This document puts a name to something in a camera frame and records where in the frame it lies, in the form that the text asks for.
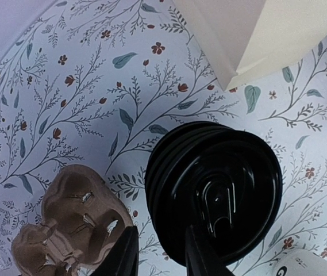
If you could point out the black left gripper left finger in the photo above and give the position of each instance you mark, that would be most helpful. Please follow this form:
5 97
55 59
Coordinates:
123 258

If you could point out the cream paper bag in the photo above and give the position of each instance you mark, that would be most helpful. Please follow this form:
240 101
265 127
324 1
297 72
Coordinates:
245 40

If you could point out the white paper coffee cup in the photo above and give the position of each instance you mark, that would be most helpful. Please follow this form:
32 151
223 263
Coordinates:
300 263

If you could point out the floral patterned table mat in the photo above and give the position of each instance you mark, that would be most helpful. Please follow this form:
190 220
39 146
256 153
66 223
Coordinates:
100 82

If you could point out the black plastic cup lid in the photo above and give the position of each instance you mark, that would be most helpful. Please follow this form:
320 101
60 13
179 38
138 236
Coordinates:
229 184

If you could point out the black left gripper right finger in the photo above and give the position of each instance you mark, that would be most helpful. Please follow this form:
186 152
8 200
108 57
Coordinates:
200 257

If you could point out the stack of black lids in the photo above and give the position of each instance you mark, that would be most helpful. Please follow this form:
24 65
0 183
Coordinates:
167 145

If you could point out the brown cardboard cup carrier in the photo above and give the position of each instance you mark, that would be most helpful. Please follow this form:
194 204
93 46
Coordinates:
81 220

